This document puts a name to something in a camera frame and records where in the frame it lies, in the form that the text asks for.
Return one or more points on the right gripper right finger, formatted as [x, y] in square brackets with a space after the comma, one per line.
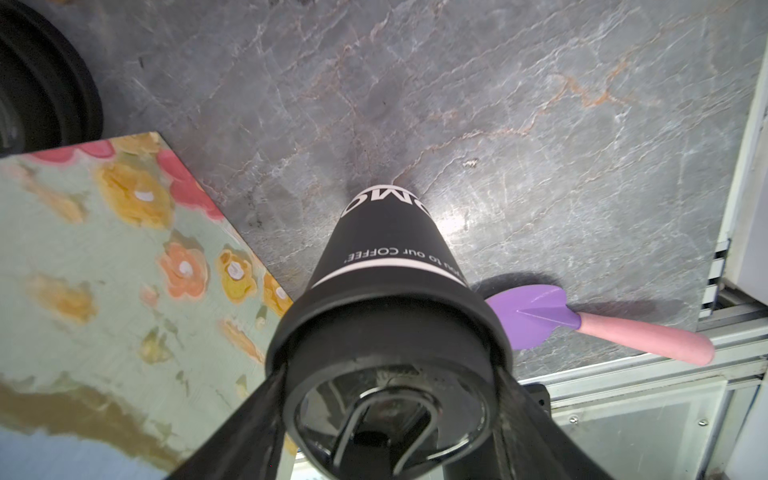
[529, 445]

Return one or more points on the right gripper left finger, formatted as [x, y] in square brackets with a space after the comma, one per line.
[249, 444]

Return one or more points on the black paper coffee cup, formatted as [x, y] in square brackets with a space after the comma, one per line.
[389, 355]

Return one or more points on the white green paper bag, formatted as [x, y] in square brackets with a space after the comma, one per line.
[134, 318]

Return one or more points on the stack of black lids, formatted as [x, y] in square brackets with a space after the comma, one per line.
[48, 96]

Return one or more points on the purple pink spatula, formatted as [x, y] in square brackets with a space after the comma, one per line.
[530, 314]

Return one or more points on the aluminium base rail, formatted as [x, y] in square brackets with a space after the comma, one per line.
[647, 417]

